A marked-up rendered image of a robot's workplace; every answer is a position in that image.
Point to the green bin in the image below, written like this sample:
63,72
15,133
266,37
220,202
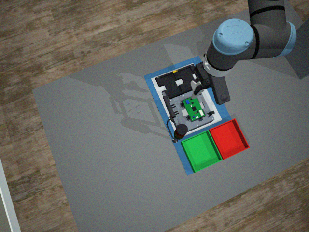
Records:
201,151

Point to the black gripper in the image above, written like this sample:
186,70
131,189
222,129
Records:
202,75

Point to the red bin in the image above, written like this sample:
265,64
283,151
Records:
229,138

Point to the green circuit board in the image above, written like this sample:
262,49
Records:
193,108

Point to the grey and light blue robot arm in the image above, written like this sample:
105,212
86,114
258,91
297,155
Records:
268,36

